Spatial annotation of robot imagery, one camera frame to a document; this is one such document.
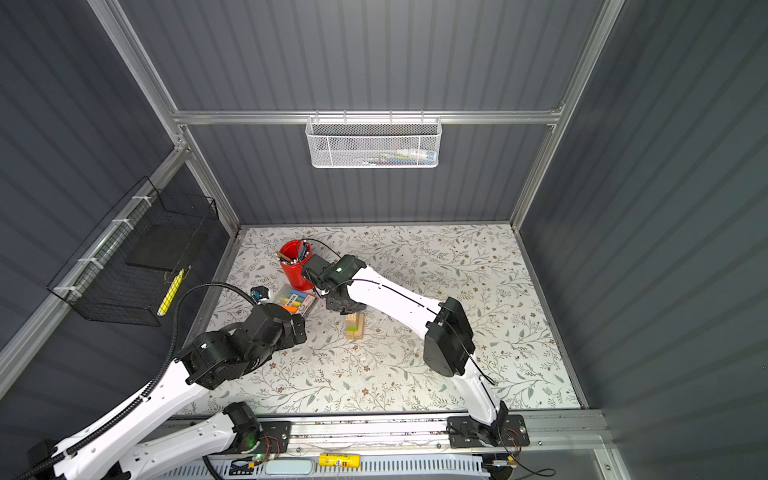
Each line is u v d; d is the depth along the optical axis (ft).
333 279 1.88
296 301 3.20
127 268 2.35
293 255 3.16
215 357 1.58
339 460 2.26
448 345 1.56
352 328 2.93
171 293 2.25
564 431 2.49
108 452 1.31
